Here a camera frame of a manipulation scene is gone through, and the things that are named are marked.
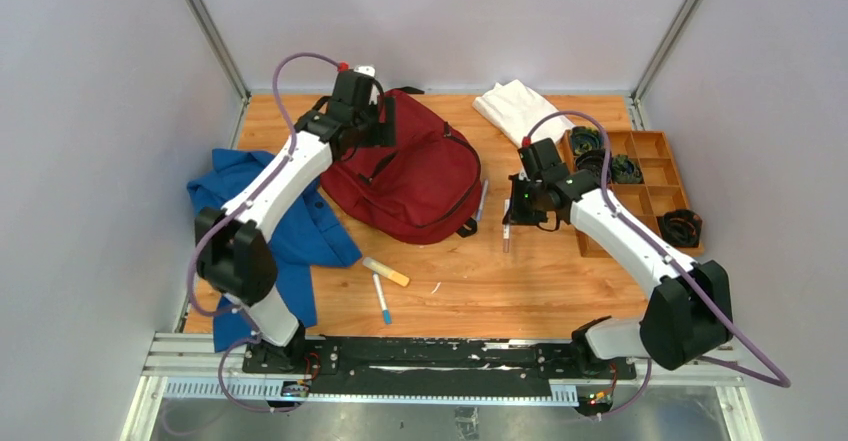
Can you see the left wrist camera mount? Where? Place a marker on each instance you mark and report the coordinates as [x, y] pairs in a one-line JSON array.
[[369, 72]]

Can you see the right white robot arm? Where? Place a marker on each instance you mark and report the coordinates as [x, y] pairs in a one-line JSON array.
[[689, 302]]

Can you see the red backpack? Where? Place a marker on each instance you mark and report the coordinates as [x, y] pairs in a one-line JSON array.
[[423, 190]]

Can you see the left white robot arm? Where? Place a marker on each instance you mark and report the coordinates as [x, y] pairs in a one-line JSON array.
[[232, 248]]

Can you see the blue shirt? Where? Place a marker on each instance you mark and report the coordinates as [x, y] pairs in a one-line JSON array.
[[309, 234]]

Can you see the purple capped marker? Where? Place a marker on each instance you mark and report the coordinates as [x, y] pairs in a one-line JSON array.
[[482, 201]]

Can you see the orange highlighter marker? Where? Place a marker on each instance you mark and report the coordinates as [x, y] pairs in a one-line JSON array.
[[386, 271]]

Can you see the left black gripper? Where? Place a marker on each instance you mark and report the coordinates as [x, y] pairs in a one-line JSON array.
[[385, 130]]

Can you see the brown capped marker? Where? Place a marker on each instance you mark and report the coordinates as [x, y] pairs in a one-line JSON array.
[[506, 236]]

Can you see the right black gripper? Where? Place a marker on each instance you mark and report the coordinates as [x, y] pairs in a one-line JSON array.
[[517, 215]]

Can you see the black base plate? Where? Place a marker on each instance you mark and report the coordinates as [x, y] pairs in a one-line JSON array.
[[434, 367]]

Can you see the white cloth bag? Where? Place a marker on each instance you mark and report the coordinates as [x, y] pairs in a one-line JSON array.
[[513, 108]]

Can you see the blue capped marker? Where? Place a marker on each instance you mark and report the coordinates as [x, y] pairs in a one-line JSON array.
[[381, 298]]

